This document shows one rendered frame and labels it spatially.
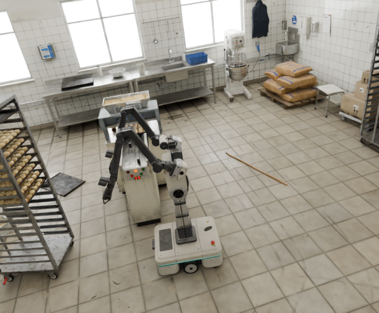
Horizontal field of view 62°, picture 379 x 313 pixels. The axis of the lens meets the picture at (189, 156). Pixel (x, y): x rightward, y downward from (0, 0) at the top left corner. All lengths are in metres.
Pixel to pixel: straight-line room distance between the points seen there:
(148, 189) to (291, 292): 1.75
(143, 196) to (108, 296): 1.07
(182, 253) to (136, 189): 0.91
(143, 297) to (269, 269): 1.23
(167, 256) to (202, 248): 0.34
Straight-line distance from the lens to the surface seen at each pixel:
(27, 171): 3.28
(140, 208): 3.72
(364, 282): 3.40
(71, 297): 3.52
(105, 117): 3.92
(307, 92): 6.70
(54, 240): 3.97
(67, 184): 5.14
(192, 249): 3.17
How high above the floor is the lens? 2.55
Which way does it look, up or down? 30 degrees down
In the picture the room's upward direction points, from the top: 8 degrees counter-clockwise
